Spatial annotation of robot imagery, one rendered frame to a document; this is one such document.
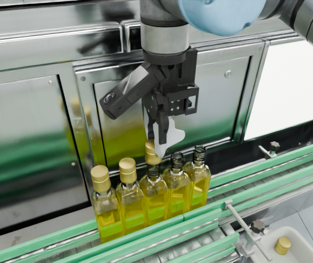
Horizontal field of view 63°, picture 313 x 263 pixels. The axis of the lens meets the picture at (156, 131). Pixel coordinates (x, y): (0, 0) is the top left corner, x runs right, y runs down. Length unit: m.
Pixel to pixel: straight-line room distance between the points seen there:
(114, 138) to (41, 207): 0.31
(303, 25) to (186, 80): 0.19
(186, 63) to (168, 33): 0.07
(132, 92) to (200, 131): 0.38
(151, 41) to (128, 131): 0.30
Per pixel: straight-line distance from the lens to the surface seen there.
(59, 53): 0.52
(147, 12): 0.38
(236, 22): 0.28
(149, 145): 0.51
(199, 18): 0.27
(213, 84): 0.68
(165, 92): 0.43
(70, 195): 0.79
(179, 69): 0.44
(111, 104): 0.41
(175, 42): 0.39
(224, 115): 0.77
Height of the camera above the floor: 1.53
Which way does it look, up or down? 37 degrees down
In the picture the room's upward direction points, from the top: straight up
